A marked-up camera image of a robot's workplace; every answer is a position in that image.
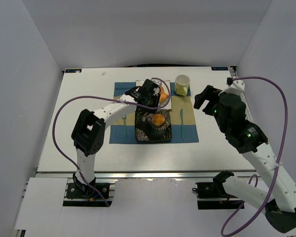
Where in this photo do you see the round bread roll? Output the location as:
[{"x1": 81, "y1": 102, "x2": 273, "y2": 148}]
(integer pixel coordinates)
[
  {"x1": 151, "y1": 114, "x2": 165, "y2": 126},
  {"x1": 159, "y1": 93, "x2": 169, "y2": 103}
]

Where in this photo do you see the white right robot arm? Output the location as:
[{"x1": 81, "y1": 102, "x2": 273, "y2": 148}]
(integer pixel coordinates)
[{"x1": 194, "y1": 85, "x2": 296, "y2": 233}]

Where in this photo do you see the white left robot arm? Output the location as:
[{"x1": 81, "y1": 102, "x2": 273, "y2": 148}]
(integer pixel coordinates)
[{"x1": 72, "y1": 79, "x2": 162, "y2": 197}]

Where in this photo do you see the white rectangular plate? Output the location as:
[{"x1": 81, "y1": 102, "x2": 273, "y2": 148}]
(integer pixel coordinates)
[{"x1": 135, "y1": 78, "x2": 172, "y2": 111}]

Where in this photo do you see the teal knife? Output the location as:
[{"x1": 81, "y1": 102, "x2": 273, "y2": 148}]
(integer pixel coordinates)
[{"x1": 180, "y1": 108, "x2": 185, "y2": 140}]

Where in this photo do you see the yellow mug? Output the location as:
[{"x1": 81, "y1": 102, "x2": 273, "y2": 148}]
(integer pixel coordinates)
[{"x1": 175, "y1": 75, "x2": 190, "y2": 96}]

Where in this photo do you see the blue and beige placemat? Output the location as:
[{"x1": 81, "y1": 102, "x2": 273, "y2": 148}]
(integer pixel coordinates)
[{"x1": 110, "y1": 82, "x2": 199, "y2": 144}]

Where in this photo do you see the teal fork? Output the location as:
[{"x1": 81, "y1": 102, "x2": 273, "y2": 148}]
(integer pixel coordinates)
[{"x1": 122, "y1": 115, "x2": 127, "y2": 141}]

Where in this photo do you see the black floral square plate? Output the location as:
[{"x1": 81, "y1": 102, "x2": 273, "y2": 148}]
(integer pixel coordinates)
[{"x1": 135, "y1": 110, "x2": 172, "y2": 143}]

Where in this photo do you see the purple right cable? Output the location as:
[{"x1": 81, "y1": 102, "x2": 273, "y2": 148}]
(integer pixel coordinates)
[{"x1": 221, "y1": 76, "x2": 288, "y2": 237}]

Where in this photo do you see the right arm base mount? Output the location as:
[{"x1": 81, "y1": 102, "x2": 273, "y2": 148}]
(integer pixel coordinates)
[{"x1": 192, "y1": 182, "x2": 237, "y2": 200}]

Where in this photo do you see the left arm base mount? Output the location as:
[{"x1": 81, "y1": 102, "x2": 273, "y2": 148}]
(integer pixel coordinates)
[{"x1": 65, "y1": 181, "x2": 115, "y2": 200}]

